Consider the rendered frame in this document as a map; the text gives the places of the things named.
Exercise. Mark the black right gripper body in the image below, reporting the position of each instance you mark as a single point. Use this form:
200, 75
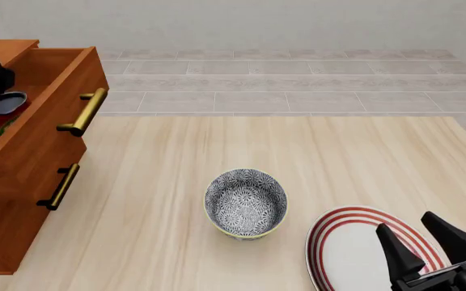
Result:
459, 279

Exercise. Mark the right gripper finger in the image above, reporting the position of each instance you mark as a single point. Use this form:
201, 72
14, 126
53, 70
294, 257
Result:
399, 257
455, 242

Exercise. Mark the open wooden drawer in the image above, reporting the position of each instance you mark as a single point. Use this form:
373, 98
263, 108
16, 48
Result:
55, 100

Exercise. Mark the closed wooden drawer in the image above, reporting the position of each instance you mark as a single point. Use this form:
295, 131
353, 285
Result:
14, 172

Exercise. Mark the wooden cabinet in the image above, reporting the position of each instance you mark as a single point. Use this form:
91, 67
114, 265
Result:
2, 236

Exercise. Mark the white plate with red rings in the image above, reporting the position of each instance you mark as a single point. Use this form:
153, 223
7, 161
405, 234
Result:
346, 254

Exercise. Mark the patterned blue-white bowl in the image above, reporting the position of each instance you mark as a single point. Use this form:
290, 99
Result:
243, 206

